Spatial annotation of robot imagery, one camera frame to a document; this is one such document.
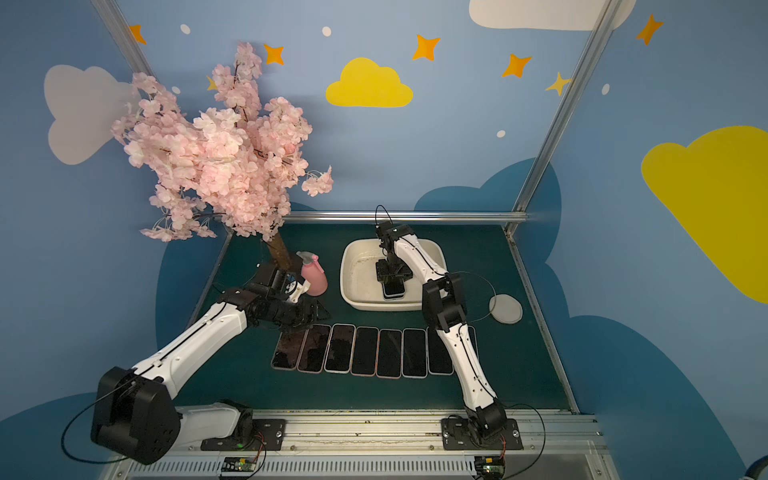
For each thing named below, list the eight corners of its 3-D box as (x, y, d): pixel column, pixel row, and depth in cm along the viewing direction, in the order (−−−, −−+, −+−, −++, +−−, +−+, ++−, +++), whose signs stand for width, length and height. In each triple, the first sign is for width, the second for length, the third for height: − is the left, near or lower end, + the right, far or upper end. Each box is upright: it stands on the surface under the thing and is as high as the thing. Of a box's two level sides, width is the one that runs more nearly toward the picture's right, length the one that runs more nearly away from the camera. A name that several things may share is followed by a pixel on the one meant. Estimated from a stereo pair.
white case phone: (323, 371, 88) (322, 368, 86) (334, 325, 97) (333, 322, 95) (348, 374, 87) (347, 371, 85) (356, 327, 96) (356, 324, 95)
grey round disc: (492, 324, 98) (495, 320, 96) (486, 298, 105) (488, 294, 103) (523, 324, 98) (526, 321, 96) (514, 298, 105) (517, 294, 103)
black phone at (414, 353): (401, 378, 87) (402, 375, 85) (400, 332, 96) (400, 328, 94) (429, 378, 87) (430, 375, 85) (425, 332, 96) (426, 328, 94)
